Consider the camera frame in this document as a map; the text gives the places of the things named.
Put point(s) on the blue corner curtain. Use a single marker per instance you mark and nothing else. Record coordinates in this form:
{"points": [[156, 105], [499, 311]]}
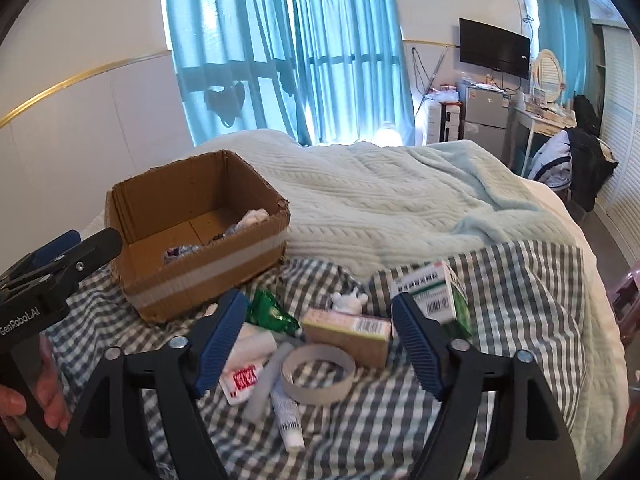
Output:
{"points": [[565, 28]]}

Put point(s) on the white tissue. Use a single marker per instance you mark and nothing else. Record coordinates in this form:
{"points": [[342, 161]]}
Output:
{"points": [[251, 218]]}

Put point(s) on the clear plastic bag of items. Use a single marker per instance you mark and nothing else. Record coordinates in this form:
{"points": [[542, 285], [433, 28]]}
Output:
{"points": [[175, 253]]}

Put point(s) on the white tube with barcode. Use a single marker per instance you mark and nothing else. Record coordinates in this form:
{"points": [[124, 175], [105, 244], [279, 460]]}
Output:
{"points": [[288, 421]]}

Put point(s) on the round vanity mirror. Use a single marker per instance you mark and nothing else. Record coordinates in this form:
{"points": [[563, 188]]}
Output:
{"points": [[547, 77]]}

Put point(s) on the checkered bed sheet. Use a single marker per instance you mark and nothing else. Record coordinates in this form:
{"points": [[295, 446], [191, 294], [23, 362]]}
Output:
{"points": [[521, 295]]}

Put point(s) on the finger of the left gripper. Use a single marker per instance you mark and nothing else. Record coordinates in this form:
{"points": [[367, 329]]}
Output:
{"points": [[72, 267], [48, 252]]}

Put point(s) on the brown cardboard box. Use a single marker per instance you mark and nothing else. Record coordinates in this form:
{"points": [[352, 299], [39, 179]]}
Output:
{"points": [[192, 202]]}

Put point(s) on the person's left hand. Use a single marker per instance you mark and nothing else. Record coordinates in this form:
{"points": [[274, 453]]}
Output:
{"points": [[48, 392]]}

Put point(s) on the grey mini fridge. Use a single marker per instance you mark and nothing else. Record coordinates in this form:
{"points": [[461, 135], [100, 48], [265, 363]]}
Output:
{"points": [[484, 116]]}

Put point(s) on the black wall television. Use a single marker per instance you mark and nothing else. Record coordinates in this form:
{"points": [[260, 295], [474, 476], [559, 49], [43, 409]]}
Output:
{"points": [[495, 48]]}

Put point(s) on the tan barcode box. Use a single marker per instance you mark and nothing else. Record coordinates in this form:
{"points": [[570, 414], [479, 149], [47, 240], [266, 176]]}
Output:
{"points": [[365, 338]]}

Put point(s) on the black clothes pile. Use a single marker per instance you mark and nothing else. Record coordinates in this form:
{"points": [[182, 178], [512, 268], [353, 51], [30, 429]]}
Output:
{"points": [[593, 162]]}

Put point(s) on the white tape roll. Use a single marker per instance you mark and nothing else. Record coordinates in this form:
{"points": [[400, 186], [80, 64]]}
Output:
{"points": [[318, 374]]}

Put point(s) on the white louvered wardrobe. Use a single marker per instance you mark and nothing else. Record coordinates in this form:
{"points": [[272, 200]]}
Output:
{"points": [[619, 202]]}

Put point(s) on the green white medicine box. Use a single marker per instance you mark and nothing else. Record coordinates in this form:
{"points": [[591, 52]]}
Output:
{"points": [[437, 292]]}

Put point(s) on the red white snack packet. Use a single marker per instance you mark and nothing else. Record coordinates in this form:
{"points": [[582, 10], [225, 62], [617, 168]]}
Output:
{"points": [[238, 385]]}

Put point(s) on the white folded cloth pad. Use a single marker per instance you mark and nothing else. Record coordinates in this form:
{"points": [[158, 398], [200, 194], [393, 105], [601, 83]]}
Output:
{"points": [[253, 343]]}

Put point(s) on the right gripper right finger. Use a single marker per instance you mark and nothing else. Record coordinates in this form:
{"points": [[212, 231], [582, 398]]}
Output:
{"points": [[527, 437]]}

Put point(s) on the blue window curtain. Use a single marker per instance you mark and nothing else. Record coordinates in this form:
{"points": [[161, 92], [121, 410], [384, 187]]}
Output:
{"points": [[321, 71]]}

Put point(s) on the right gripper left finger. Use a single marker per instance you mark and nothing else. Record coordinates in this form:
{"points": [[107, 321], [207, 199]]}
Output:
{"points": [[108, 437]]}

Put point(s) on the white desk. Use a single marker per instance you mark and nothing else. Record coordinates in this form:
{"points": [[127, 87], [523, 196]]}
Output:
{"points": [[547, 124]]}

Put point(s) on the green snack packet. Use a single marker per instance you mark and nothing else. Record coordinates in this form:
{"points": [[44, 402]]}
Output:
{"points": [[265, 311]]}

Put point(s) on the pale green knit blanket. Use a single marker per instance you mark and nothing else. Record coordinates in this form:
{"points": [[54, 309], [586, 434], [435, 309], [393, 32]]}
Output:
{"points": [[368, 208]]}

